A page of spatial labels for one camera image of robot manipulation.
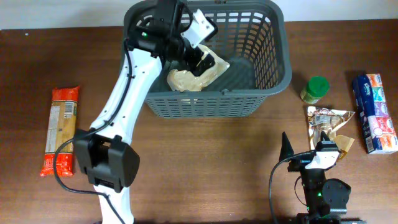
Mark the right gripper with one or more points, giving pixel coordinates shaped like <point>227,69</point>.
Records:
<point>298,163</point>

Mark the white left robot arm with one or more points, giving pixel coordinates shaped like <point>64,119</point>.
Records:
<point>172,33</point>

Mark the dried mushroom bag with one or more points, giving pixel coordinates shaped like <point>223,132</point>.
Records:
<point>329,121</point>

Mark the orange spaghetti packet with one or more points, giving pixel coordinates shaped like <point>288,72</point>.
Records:
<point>62,124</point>

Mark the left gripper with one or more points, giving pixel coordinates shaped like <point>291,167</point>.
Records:
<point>189,60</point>

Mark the green lidded jar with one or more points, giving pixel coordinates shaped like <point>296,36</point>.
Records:
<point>316,88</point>

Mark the tissue multipack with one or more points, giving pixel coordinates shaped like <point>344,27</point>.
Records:
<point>377,127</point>

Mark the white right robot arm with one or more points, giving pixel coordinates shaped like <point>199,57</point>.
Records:
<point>325,199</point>

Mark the beige plastic bag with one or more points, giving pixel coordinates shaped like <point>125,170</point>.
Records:
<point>184,80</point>

